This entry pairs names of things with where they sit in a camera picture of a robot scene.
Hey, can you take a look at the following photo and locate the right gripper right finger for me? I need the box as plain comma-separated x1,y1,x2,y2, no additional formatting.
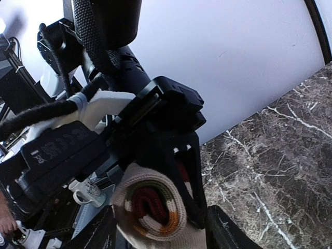
206,205,262,249

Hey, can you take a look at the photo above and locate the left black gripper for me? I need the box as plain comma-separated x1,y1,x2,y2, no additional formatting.
108,76,207,229

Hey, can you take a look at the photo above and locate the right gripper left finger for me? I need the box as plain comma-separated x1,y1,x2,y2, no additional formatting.
62,206,117,249

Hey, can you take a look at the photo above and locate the striped brown beige sock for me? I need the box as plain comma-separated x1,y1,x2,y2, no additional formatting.
111,163,207,248

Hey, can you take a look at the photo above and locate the person's hand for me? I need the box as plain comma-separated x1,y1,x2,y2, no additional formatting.
0,193,18,235

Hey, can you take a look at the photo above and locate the white patterned mug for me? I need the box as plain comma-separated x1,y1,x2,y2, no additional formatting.
68,178,106,208

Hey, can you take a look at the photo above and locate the left black frame post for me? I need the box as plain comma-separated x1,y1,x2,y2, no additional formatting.
304,0,331,65

